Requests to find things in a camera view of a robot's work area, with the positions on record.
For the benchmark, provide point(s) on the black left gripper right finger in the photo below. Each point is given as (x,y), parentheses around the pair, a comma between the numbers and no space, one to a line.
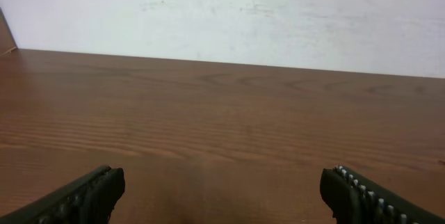
(354,199)

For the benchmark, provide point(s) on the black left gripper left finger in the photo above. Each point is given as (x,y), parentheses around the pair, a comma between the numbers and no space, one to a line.
(87,200)

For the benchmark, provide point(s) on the brown cardboard left panel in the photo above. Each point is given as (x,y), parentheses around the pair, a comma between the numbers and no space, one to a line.
(7,42)

